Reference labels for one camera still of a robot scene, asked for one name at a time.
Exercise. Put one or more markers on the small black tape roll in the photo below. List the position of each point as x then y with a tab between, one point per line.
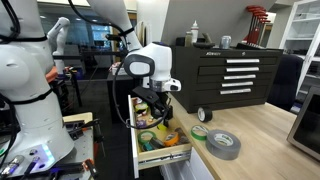
209	115

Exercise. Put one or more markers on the yellow and white tape roll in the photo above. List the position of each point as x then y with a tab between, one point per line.
161	127

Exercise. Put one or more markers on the white box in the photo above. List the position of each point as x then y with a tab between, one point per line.
120	70

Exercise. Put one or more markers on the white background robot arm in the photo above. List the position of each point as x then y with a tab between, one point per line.
59	36

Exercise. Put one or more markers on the orange tape roll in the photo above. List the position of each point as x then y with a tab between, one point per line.
175	141

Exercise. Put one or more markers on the large green tape roll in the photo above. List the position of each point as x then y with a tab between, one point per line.
139	137

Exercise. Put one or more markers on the white squeeze bottle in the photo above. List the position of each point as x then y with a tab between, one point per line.
194	31

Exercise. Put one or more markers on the purple tape roll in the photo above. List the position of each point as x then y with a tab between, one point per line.
141	123

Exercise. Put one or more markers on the black side table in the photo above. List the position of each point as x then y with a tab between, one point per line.
120	96

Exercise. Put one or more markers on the steel microwave oven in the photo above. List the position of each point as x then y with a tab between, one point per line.
305	126

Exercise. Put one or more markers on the black flat tool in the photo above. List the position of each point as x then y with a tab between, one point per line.
204	45

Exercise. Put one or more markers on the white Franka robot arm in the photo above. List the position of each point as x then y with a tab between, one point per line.
26	73

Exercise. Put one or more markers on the gray duct tape roll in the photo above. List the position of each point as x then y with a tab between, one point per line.
220	151

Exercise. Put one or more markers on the black tool chest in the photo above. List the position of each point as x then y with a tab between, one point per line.
186	86

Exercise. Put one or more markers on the robot mounting table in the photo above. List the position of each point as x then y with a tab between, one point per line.
81	146

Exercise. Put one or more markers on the yellow-green tape roll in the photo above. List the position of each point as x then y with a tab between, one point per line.
136	108

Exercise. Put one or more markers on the white glass door cabinet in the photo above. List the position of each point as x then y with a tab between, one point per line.
300	26

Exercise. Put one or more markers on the black mounted camera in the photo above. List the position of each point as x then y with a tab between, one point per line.
116	37

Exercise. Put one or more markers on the silver can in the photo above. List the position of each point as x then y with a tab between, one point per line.
225	42

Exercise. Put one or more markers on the dark gray tape roll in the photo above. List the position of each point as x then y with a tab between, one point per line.
157	144

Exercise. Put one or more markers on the black office chair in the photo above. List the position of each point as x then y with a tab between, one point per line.
285	83

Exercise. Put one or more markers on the teal tape roll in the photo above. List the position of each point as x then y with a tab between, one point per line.
146	147

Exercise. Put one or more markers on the gray jar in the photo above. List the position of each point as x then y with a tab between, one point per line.
188	39

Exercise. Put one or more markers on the wooden drawer with white front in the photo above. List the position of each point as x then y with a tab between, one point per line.
160	155

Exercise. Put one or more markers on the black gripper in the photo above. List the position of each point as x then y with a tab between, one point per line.
148	95

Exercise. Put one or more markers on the white drawer cabinet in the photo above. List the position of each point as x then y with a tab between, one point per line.
186	170

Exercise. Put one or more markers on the green masking tape roll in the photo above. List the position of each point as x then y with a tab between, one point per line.
193	134

